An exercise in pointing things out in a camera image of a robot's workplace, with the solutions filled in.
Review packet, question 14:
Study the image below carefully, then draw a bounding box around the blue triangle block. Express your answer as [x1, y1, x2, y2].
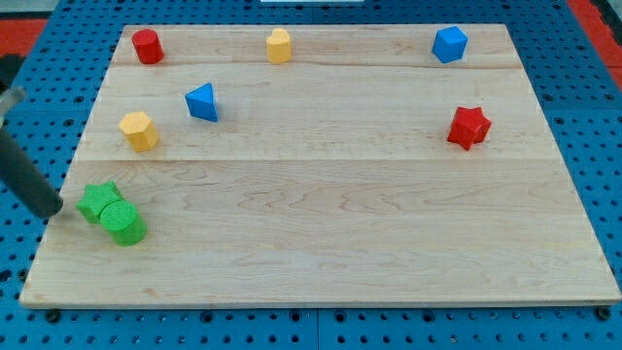
[185, 83, 219, 123]

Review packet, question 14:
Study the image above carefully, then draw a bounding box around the red star block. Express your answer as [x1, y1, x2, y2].
[447, 107, 492, 151]

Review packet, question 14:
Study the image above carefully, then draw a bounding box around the red cylinder block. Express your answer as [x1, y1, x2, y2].
[131, 29, 164, 64]

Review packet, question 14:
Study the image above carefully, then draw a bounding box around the green cylinder block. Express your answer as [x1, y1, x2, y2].
[100, 200, 147, 246]

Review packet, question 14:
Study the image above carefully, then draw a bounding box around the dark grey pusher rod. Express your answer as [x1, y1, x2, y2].
[1, 129, 63, 219]

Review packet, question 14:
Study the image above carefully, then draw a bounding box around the yellow hexagon block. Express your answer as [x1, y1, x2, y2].
[119, 111, 159, 153]

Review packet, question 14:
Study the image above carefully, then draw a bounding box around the yellow heart block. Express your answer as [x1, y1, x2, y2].
[265, 28, 292, 64]

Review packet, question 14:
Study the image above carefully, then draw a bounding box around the blue cube block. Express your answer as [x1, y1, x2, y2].
[432, 26, 468, 63]

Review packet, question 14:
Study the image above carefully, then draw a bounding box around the green star block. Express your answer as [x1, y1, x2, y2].
[76, 181, 123, 224]

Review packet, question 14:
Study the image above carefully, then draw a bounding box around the light wooden board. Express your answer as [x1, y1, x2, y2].
[20, 24, 621, 309]

